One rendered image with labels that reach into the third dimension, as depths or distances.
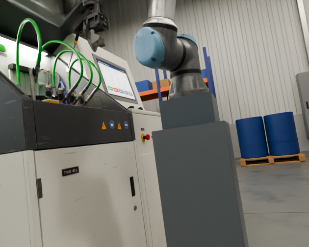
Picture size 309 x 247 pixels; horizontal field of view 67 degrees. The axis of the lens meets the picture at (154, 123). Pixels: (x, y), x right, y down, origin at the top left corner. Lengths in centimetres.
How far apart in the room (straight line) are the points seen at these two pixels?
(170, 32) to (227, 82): 672
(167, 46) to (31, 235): 70
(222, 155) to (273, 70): 687
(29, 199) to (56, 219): 12
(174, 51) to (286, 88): 680
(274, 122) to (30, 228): 512
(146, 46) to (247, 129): 484
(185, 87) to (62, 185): 54
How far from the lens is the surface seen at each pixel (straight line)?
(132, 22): 895
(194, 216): 79
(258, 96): 739
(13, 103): 85
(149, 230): 146
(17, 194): 86
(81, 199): 96
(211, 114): 77
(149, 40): 75
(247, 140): 550
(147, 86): 673
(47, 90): 126
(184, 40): 88
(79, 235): 97
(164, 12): 80
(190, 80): 83
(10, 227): 91
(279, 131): 551
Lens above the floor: 76
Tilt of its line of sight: 5 degrees up
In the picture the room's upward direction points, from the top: 8 degrees counter-clockwise
